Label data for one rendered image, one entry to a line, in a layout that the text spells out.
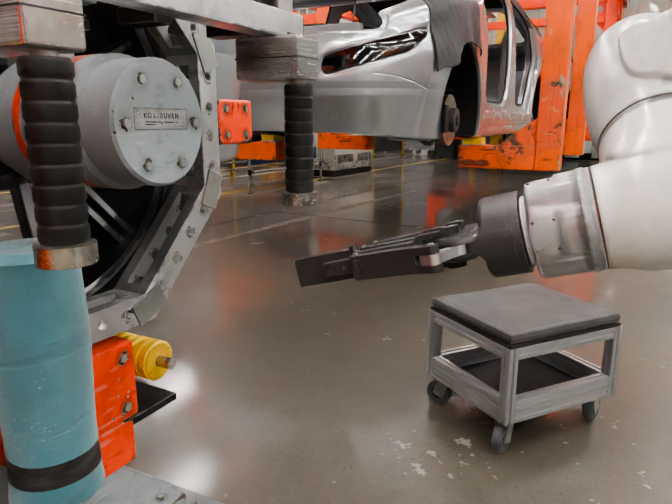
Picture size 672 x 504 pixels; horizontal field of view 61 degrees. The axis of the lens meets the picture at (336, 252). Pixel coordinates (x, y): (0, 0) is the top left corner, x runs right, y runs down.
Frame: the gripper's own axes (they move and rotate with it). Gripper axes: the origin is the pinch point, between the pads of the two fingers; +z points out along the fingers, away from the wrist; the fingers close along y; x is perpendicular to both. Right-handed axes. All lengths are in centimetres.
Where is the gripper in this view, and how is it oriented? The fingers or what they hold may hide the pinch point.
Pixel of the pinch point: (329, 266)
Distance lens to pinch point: 59.5
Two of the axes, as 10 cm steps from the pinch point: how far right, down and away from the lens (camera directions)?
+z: -8.9, 1.7, 4.2
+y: -3.8, 2.1, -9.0
